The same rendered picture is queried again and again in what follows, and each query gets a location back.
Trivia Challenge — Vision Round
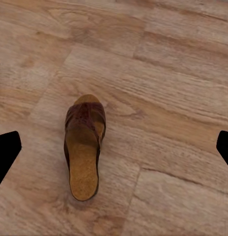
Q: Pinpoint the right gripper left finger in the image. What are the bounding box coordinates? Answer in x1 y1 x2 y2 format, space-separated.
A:
0 131 22 183

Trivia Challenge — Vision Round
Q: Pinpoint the sandal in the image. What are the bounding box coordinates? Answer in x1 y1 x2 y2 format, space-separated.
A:
64 94 106 202

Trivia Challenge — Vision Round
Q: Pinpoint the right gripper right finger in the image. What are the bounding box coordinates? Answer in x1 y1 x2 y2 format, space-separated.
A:
216 131 228 164

